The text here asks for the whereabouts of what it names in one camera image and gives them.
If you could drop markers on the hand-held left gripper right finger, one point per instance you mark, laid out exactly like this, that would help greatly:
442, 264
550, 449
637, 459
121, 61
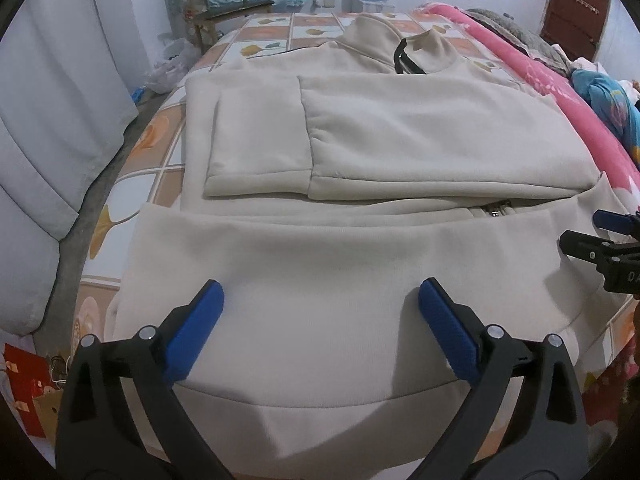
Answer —
447, 330

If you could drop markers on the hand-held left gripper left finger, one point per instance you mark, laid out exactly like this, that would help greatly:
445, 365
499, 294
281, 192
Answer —
195, 330

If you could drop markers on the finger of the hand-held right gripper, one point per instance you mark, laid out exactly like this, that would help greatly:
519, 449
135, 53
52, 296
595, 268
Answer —
615, 221
585, 247

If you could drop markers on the cream zip jacket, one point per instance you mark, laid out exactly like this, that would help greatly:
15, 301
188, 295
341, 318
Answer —
350, 135

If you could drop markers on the blue floral quilt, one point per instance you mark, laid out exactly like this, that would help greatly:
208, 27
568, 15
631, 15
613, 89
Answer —
610, 105

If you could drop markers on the pink floral blanket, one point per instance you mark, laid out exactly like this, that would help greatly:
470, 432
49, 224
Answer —
580, 110

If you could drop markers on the pale crumpled cloth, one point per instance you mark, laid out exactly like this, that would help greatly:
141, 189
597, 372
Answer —
587, 65

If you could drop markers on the brown paper bag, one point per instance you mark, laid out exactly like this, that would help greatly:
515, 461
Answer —
47, 415

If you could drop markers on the red paper bag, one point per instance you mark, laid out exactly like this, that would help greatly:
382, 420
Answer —
22, 385

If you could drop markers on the ginkgo print checkered tablecloth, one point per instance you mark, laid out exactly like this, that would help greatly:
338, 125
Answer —
160, 130

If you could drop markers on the brown wooden door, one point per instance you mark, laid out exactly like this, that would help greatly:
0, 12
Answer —
575, 5

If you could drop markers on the small blue object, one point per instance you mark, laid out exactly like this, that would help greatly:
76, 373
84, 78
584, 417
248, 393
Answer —
137, 95

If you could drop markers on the white curtain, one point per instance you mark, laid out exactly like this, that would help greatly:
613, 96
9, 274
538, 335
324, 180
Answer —
50, 135

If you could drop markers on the white plastic bags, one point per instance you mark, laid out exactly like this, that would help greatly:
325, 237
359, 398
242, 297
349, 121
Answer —
170, 62

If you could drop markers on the white water dispenser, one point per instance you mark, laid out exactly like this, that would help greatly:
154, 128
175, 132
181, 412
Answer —
372, 6

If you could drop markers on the wooden chair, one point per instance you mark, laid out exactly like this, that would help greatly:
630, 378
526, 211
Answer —
225, 10

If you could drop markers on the white wall socket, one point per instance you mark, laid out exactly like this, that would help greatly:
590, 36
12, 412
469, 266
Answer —
324, 2

